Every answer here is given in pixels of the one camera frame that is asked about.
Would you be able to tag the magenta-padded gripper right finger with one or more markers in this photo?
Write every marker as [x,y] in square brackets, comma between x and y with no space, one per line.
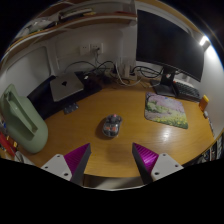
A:
[146,160]

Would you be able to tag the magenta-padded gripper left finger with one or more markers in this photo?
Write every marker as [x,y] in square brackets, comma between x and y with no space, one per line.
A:
[76,160]

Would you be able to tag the transparent computer mouse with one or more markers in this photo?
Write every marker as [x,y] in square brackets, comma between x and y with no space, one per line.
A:
[112,126]

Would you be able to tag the landscape print mouse pad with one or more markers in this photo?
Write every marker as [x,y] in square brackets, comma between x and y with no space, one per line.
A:
[165,110]

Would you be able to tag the sage green plastic bin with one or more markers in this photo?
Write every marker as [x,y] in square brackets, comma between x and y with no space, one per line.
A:
[25,123]

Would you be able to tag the black laptop case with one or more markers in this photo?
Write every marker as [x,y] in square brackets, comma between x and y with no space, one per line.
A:
[41,100]

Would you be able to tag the silver laptop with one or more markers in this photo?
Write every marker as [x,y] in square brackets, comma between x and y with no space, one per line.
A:
[66,86]

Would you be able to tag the small white box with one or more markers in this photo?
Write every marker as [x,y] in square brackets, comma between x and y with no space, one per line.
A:
[206,114]

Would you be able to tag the black keyboard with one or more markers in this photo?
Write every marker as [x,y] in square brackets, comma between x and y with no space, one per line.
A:
[187,91]

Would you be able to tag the orange pill bottle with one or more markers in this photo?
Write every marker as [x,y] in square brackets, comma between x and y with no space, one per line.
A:
[203,103]

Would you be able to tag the white power strip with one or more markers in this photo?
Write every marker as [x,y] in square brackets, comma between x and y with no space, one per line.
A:
[126,72]

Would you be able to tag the black computer monitor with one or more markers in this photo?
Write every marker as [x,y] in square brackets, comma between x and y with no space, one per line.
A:
[166,41]

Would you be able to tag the bright lamp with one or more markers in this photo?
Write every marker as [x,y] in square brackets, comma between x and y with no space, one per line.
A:
[203,40]

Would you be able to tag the small dark metal bracket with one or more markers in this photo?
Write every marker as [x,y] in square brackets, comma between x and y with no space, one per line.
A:
[71,108]

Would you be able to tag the white wall outlet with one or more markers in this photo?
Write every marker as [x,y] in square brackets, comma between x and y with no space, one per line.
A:
[96,48]
[84,49]

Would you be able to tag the wooden wall shelf unit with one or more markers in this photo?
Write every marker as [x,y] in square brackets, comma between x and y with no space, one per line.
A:
[83,18]

